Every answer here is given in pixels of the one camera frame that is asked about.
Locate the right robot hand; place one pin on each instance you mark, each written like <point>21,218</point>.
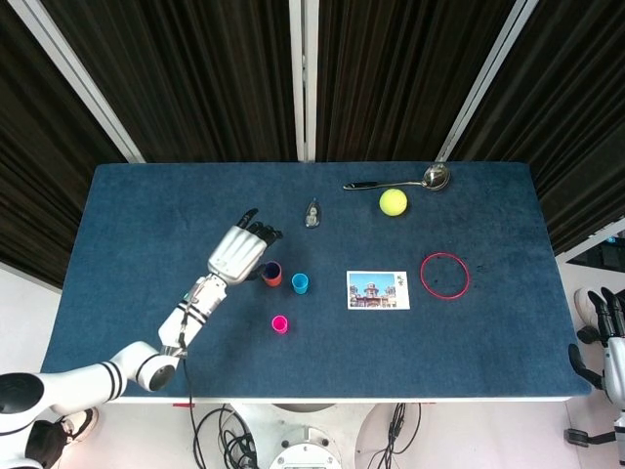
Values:
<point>616,361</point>

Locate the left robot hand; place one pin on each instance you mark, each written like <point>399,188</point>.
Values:
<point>234,254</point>

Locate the dark blue plastic cup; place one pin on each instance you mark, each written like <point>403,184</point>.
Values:
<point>272,268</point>

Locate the light blue plastic cup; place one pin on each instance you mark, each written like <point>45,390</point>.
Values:
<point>300,283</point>

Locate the pink plastic cup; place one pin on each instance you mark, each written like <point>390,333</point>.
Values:
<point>279,324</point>

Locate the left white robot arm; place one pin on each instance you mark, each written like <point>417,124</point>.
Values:
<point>78,383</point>

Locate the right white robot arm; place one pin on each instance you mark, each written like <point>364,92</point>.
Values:
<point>620,430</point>

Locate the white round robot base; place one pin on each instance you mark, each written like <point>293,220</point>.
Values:
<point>303,439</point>

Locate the orange plastic cup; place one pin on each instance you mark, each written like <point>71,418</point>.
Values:
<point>273,280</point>

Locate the white shoe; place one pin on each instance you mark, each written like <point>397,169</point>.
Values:
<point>583,303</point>

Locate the small clear glass bottle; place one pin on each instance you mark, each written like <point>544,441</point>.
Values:
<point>312,215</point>

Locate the blue felt table cover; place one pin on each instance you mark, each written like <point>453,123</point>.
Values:
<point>146,220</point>

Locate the building photo postcard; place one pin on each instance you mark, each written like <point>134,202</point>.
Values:
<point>376,290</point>

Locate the red tape strip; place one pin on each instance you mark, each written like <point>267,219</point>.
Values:
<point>183,405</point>

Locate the yellow tennis ball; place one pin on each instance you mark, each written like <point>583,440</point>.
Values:
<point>393,202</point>

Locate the black pleated curtain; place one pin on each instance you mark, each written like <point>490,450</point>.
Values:
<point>195,73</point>

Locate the white and black sneaker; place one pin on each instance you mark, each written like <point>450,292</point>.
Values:
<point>83,422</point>

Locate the dark trouser leg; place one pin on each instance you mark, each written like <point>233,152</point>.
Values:
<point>44,442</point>

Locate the white frame post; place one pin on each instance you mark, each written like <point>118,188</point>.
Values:
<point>73,73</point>
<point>304,78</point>
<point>488,78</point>

